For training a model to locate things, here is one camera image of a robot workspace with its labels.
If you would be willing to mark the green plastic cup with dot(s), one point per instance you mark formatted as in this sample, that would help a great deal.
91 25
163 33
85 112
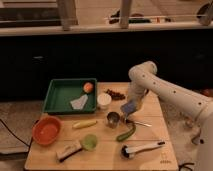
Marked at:
89 142

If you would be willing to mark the yellow banana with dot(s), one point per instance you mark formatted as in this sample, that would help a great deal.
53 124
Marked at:
84 124

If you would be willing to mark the orange ball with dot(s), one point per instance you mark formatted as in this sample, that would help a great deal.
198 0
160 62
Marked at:
88 87

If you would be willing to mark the wooden handled brush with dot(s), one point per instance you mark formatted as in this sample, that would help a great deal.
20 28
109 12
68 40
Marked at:
68 150

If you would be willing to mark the metal spoon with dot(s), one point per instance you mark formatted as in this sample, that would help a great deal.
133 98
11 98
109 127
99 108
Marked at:
125 120

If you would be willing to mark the white plastic cup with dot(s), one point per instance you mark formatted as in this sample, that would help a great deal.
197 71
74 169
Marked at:
104 100

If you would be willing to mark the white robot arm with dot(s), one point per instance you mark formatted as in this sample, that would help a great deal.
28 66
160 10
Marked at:
199 107

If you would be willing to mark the orange bowl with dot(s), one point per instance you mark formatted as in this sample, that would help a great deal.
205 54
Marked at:
46 130

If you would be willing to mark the white dish brush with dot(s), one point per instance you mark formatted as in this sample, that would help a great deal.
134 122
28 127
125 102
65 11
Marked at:
130 152

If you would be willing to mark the green plastic tray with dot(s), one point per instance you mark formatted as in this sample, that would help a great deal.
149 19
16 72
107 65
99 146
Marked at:
61 92

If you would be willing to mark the green cucumber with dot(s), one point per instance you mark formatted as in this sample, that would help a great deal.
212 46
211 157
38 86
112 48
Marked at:
122 137

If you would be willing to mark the small metal cup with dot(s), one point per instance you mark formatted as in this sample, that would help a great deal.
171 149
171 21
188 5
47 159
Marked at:
113 119

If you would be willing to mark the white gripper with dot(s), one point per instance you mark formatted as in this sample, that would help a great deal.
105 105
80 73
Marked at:
136 93

